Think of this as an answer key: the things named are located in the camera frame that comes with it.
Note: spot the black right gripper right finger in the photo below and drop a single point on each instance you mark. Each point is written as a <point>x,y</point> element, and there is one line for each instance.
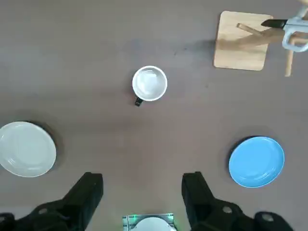
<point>207,211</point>

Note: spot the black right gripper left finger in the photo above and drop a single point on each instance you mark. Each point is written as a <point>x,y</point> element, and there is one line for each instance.
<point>72,209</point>

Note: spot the white mug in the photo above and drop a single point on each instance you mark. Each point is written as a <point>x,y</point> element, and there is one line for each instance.
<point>149,83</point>

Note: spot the blue plate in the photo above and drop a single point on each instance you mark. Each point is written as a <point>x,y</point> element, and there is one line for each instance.
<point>256,161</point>

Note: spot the beige plate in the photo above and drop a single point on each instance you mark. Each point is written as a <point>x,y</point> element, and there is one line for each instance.
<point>26,149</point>

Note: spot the wooden peg rack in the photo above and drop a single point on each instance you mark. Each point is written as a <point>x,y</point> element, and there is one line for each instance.
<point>238,53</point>

